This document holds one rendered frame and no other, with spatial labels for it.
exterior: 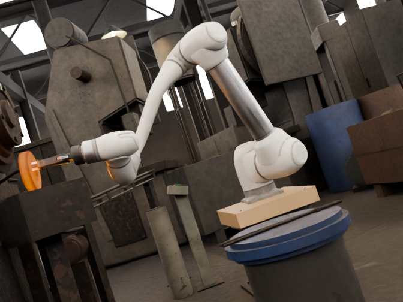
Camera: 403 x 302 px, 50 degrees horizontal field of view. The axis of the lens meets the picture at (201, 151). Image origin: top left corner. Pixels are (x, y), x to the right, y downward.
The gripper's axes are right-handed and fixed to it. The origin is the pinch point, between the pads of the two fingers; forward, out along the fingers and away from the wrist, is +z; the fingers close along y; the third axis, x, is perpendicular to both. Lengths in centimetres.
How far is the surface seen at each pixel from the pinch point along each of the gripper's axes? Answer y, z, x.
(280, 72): 295, -214, 70
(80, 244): 43, -3, -36
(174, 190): 76, -54, -23
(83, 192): -34.6, -21.7, -15.5
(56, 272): -30.2, -7.5, -36.7
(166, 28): 856, -177, 349
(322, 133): 263, -228, -9
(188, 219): 83, -58, -42
